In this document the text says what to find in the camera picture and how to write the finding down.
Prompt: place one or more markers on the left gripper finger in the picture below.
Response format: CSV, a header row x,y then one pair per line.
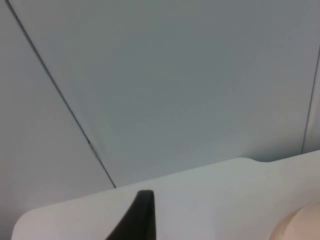
x,y
140,220

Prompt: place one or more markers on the cream box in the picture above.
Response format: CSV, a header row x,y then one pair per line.
x,y
300,225

